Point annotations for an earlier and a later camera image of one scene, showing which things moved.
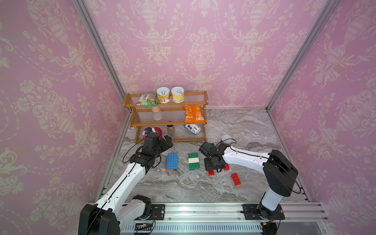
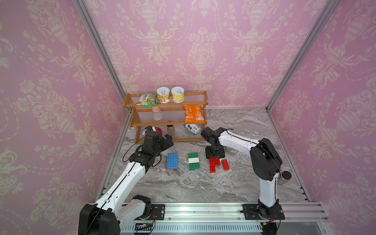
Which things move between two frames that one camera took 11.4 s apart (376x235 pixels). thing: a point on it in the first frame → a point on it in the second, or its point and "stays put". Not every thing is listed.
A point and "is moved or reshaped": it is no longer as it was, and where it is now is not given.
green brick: (192, 166) stays put
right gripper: (207, 167) → (221, 154)
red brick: (226, 167) stays put
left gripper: (165, 146) stays put
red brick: (236, 179) is moved or reshaped
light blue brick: (172, 160) stays put
